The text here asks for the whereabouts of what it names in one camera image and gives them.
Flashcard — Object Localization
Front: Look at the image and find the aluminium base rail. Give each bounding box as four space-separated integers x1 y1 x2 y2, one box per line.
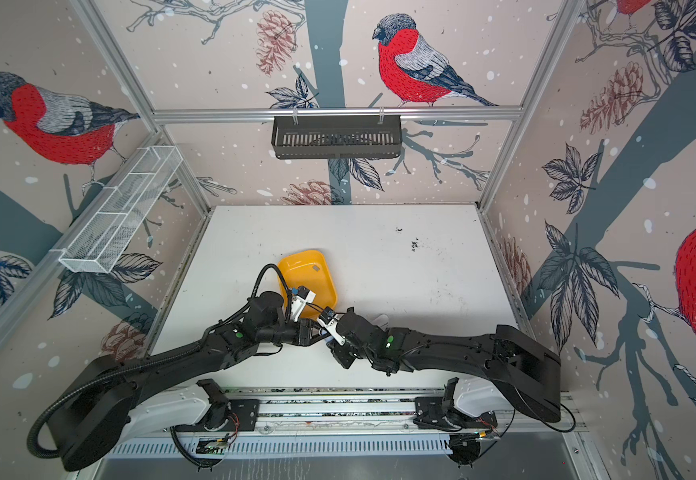
107 390 572 461

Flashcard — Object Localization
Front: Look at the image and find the aluminium frame corner post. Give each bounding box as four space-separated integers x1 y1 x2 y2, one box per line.
70 0 212 211

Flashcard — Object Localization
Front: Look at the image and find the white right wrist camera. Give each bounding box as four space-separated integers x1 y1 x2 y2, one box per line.
317 307 346 346

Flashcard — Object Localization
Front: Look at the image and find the aluminium top crossbar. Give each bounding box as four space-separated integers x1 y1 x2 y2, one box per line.
151 106 524 125

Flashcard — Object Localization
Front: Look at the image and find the yellow plastic tray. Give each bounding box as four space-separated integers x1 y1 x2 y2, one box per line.
278 250 338 310

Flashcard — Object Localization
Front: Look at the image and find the white wire mesh basket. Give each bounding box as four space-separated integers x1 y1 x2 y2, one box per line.
59 145 184 273

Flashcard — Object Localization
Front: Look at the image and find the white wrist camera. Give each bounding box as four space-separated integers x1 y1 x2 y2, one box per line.
317 307 346 346
291 286 317 322

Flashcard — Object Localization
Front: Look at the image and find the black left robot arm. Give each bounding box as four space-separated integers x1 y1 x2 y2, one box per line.
27 285 316 471

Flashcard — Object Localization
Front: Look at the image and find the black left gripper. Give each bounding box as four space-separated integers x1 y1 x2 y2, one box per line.
258 317 334 347

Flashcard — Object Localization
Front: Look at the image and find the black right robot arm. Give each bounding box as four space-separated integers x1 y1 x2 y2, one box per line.
320 311 561 423

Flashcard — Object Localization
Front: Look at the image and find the black hanging wire basket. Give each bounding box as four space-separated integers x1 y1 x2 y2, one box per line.
271 115 403 160

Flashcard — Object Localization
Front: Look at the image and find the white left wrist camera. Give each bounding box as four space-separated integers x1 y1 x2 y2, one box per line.
291 286 317 322

